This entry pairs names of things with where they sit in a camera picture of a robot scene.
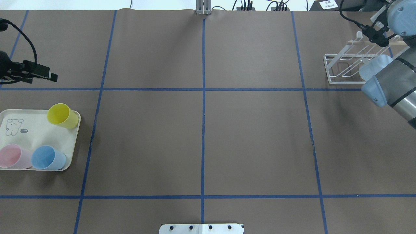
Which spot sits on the black box with label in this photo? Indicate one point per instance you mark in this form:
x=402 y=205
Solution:
x=333 y=5

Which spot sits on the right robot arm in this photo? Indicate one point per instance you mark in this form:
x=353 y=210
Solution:
x=395 y=84

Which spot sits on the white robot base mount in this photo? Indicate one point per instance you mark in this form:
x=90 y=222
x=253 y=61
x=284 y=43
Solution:
x=226 y=228

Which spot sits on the aluminium frame post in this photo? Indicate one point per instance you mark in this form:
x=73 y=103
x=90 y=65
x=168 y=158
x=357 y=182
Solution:
x=203 y=7

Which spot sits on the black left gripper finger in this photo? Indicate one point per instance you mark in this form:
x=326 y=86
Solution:
x=27 y=71

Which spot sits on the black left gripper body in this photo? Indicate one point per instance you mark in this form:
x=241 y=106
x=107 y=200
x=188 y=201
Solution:
x=2 y=63

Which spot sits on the blue cup near base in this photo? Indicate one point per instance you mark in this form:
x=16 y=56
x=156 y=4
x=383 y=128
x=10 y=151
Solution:
x=48 y=158

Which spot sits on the pink plastic cup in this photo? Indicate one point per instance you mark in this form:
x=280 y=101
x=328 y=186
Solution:
x=13 y=156

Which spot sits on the cream plastic tray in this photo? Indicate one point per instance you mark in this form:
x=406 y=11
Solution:
x=30 y=129

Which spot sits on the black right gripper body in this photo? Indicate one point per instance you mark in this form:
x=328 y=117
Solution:
x=409 y=41

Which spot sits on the yellow plastic cup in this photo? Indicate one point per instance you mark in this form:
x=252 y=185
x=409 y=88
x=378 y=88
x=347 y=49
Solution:
x=63 y=116

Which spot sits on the white wire cup rack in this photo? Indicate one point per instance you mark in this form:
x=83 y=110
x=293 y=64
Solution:
x=343 y=67

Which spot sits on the light blue plastic cup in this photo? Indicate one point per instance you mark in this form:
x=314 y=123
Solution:
x=372 y=66

